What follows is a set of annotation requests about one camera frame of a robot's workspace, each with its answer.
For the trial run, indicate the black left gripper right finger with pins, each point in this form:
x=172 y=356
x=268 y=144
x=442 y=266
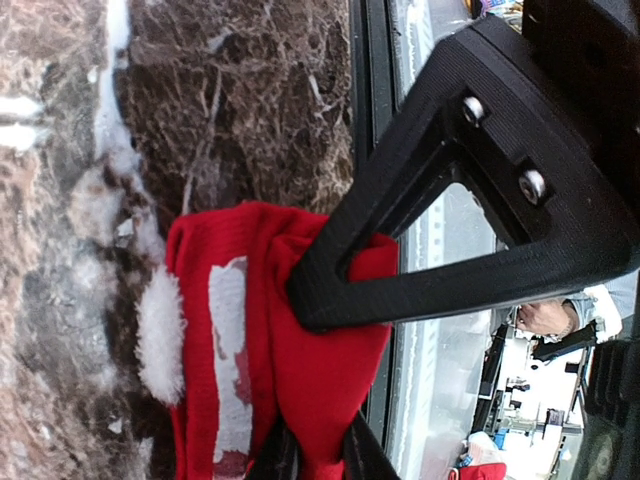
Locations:
x=363 y=456

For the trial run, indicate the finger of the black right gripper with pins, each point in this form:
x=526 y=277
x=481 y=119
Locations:
x=482 y=193

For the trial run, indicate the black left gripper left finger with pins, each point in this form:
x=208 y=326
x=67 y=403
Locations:
x=279 y=458

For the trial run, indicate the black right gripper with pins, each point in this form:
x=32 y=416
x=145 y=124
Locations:
x=591 y=50

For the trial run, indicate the red sock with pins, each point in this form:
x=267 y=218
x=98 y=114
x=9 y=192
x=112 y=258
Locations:
x=219 y=345

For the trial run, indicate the white slotted cable duct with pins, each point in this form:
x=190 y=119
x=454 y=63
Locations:
x=437 y=363

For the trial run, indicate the black front table rail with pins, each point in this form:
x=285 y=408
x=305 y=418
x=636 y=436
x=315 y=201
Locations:
x=373 y=105

